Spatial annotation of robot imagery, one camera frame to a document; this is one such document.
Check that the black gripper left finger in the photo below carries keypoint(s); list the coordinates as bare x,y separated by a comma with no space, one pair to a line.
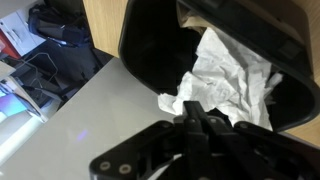
195,143

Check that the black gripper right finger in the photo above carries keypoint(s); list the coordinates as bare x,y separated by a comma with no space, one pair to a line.
253,150

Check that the white paper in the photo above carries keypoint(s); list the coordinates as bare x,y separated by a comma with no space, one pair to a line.
226,76

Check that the black plastic bin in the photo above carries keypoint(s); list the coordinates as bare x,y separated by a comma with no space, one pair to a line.
153,43

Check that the black bag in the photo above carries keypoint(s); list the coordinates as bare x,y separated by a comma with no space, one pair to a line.
60,30

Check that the white storage box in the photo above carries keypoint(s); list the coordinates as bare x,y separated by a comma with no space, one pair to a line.
23,33

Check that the red box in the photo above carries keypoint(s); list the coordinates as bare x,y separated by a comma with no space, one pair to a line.
8,48

